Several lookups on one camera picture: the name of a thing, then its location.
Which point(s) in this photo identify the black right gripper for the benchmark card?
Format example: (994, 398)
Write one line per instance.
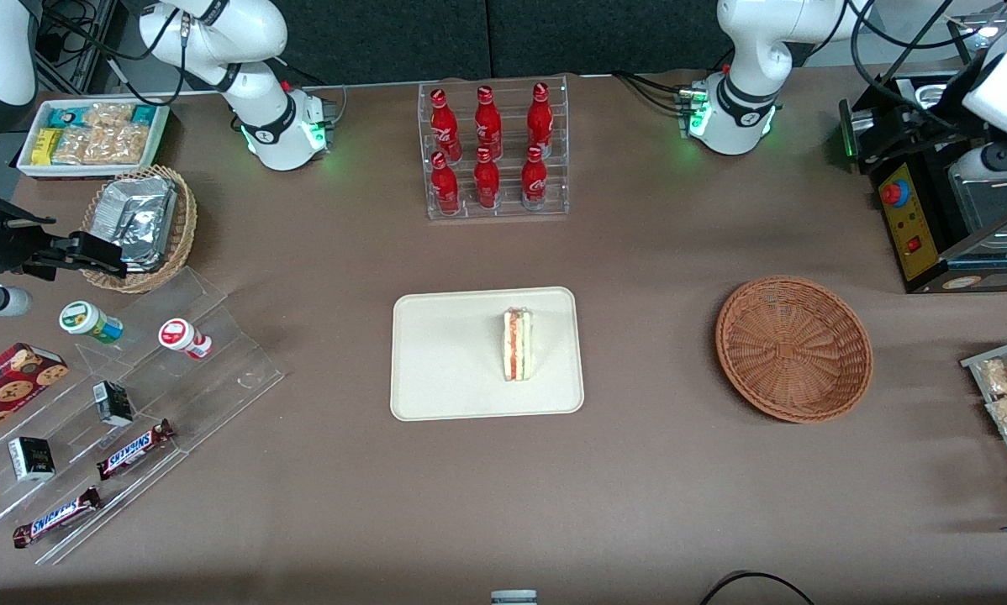
(14, 243)

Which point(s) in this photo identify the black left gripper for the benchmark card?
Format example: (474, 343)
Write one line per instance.
(897, 123)

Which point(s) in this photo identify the triangular sandwich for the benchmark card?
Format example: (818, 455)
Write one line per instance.
(518, 344)

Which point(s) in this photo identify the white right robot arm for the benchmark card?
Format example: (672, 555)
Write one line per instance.
(251, 92)

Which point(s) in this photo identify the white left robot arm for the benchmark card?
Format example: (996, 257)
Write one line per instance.
(751, 50)

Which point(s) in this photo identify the white rectangular snack tray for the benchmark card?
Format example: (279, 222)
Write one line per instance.
(28, 166)

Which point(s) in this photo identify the light tan wicker basket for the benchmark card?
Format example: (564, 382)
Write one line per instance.
(186, 218)

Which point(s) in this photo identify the brown wicker basket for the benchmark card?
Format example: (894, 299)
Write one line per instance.
(793, 349)

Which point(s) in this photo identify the cream plastic tray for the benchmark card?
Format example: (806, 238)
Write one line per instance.
(453, 353)

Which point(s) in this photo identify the green lid snack cup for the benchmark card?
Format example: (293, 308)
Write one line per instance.
(87, 319)

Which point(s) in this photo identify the black glass food warmer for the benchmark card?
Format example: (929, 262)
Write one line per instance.
(915, 227)

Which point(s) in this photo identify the silver foil packet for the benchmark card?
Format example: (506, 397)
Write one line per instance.
(138, 214)

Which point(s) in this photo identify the yellow snack bar packet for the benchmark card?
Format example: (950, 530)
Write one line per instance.
(45, 144)

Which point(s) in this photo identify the clear bag of nuts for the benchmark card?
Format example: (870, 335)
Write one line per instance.
(107, 115)
(100, 145)

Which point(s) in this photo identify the red lid snack cup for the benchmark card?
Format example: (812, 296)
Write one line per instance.
(180, 336)

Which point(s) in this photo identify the red tartan cookie box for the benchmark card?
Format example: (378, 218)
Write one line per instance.
(7, 391)

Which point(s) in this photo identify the teal snack packet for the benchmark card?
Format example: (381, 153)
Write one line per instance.
(144, 113)
(65, 118)

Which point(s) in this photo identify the small black carton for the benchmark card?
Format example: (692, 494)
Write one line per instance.
(113, 403)
(31, 459)

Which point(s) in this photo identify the clear acrylic step display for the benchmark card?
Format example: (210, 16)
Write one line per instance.
(218, 378)

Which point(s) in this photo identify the brown Snickers bar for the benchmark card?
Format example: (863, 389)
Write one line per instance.
(134, 449)
(56, 517)

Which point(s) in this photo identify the red cola bottle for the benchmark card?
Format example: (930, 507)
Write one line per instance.
(535, 178)
(488, 124)
(540, 119)
(445, 126)
(487, 181)
(445, 185)

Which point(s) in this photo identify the dark fabric partition panel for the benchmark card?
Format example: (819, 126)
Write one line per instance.
(386, 38)

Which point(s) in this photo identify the clear acrylic bottle rack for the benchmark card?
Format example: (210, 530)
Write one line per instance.
(508, 210)

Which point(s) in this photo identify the small grey white object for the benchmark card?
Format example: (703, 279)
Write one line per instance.
(514, 597)

